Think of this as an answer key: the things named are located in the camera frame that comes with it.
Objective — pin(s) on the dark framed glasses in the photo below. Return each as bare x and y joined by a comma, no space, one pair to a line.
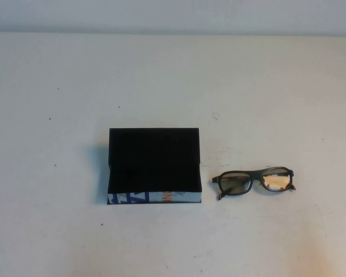
236,183

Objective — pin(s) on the black glasses case printed sides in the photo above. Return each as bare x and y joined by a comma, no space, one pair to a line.
152,155

